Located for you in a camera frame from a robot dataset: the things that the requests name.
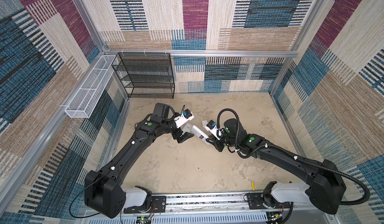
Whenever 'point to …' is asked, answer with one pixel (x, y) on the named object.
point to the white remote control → (198, 133)
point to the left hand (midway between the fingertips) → (188, 124)
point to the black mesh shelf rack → (146, 75)
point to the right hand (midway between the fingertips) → (209, 140)
